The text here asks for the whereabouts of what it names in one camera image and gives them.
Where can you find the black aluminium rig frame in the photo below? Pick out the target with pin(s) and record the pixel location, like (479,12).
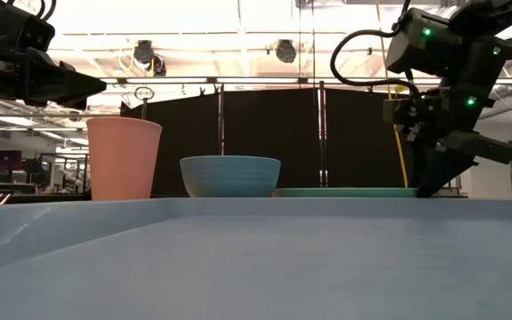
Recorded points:
(47,198)

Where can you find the blue plastic tray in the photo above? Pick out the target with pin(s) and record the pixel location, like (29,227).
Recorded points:
(256,266)

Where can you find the pink ribbed cup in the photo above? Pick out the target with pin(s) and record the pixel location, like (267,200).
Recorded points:
(122,160)

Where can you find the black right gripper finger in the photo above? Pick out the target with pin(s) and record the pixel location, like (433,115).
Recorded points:
(442,171)
(415,169)

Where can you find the black ceiling spotlight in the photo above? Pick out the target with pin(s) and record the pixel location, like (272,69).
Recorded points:
(285,51)
(144,53)

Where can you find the linear ceiling light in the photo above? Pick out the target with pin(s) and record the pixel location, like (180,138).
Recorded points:
(256,80)

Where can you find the green plate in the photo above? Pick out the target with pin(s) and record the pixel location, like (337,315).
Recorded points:
(345,193)

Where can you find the background black metal frame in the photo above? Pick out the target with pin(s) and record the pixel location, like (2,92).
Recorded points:
(42,166)

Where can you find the black partition screen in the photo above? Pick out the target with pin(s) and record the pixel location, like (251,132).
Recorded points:
(265,133)

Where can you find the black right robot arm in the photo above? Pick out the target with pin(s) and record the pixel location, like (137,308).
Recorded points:
(474,53)

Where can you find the blue ribbed bowl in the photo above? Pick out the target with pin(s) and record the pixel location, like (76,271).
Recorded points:
(229,178)

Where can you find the dark computer monitor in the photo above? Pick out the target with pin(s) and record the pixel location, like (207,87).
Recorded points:
(6,160)

